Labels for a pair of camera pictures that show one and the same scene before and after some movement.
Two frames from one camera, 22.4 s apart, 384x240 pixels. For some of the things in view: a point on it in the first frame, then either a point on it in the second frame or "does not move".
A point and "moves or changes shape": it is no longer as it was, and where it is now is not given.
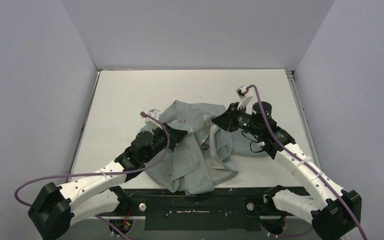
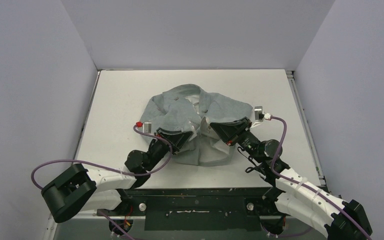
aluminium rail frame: [291, 75] does not move
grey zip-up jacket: [203, 157] moves or changes shape
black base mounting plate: [225, 209] does not move
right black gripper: [228, 117] → [240, 131]
